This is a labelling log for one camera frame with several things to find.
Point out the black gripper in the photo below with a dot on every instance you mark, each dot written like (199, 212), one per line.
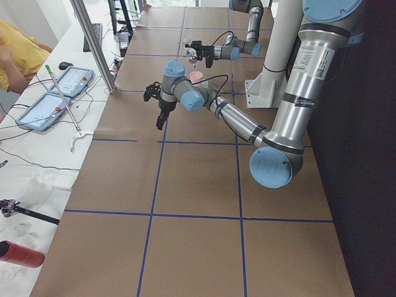
(208, 51)
(166, 107)

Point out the glass sauce bottle steel cap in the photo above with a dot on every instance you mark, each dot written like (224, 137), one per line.
(191, 54)

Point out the pink plastic cup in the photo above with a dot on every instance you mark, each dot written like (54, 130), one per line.
(196, 77)

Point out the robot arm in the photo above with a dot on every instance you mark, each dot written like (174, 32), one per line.
(233, 46)
(304, 39)

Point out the white digital kitchen scale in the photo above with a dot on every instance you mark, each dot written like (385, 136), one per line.
(204, 84)

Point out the upper blue teach pendant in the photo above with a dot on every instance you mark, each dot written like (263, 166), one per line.
(73, 80)

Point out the blue teach pendant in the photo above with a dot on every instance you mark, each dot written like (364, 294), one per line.
(73, 80)
(44, 112)

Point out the black computer mouse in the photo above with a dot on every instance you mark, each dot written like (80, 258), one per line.
(64, 65)

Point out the lower blue teach pendant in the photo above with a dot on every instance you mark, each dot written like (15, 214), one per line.
(44, 112)

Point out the metal rod green tip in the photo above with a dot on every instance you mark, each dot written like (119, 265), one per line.
(78, 129)

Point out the person in yellow shirt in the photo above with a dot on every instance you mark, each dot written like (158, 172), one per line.
(21, 58)

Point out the black tripod tool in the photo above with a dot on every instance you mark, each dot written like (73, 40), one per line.
(11, 206)

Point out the red cylinder bottle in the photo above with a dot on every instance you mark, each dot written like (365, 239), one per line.
(21, 255)

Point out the white pedestal column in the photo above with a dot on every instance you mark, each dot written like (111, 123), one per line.
(267, 89)

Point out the aluminium frame post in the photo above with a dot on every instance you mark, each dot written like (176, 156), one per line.
(86, 25)

